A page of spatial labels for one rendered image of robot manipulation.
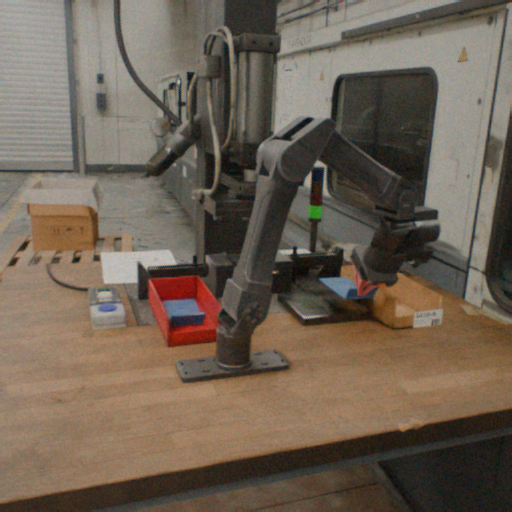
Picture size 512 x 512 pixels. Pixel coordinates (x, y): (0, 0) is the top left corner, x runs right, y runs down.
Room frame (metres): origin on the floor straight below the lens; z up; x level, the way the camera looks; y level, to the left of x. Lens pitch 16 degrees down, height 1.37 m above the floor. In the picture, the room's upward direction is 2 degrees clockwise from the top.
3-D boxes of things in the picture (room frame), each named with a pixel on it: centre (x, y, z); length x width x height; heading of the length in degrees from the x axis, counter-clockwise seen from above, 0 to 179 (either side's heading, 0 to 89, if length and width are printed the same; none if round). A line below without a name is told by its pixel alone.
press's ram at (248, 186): (1.39, 0.06, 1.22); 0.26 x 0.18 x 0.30; 20
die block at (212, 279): (1.33, 0.02, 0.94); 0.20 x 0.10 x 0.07; 110
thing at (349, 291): (1.18, -0.21, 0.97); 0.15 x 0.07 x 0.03; 18
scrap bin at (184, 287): (1.10, 0.15, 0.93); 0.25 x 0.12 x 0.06; 20
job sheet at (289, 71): (3.00, -0.13, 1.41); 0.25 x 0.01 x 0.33; 16
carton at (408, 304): (1.23, -0.32, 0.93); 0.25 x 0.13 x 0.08; 20
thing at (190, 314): (1.13, 0.16, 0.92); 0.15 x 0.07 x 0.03; 16
